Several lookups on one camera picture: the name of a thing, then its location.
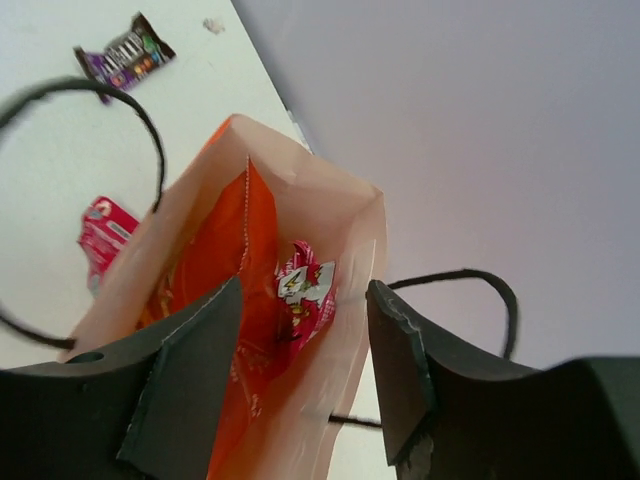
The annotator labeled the red snack packet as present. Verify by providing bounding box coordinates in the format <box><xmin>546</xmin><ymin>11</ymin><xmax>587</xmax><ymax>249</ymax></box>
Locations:
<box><xmin>275</xmin><ymin>241</ymin><xmax>336</xmax><ymax>357</ymax></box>

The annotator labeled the brown M&M's pack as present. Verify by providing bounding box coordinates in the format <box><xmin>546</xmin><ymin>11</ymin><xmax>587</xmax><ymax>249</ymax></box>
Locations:
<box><xmin>74</xmin><ymin>13</ymin><xmax>176</xmax><ymax>91</ymax></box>

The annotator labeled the small white paper scrap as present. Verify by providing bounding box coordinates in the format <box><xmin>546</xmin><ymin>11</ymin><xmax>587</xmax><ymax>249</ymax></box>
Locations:
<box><xmin>202</xmin><ymin>18</ymin><xmax>226</xmax><ymax>35</ymax></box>

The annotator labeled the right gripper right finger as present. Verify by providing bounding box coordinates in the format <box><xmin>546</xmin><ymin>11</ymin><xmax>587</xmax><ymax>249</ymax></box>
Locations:
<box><xmin>367</xmin><ymin>281</ymin><xmax>639</xmax><ymax>479</ymax></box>

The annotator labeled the orange chips bag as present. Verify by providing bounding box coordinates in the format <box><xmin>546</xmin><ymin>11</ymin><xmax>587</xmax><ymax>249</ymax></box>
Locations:
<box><xmin>136</xmin><ymin>162</ymin><xmax>292</xmax><ymax>476</ymax></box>

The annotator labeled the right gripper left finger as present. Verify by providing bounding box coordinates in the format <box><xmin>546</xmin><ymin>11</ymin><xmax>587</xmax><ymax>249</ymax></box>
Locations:
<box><xmin>1</xmin><ymin>278</ymin><xmax>243</xmax><ymax>479</ymax></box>

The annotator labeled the orange paper bag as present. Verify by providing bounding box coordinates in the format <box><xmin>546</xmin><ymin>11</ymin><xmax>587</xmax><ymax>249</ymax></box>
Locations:
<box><xmin>0</xmin><ymin>74</ymin><xmax>521</xmax><ymax>480</ymax></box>

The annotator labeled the pink candy packet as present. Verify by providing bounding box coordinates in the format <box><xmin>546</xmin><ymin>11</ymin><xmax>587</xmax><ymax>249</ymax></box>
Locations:
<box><xmin>77</xmin><ymin>196</ymin><xmax>139</xmax><ymax>297</ymax></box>

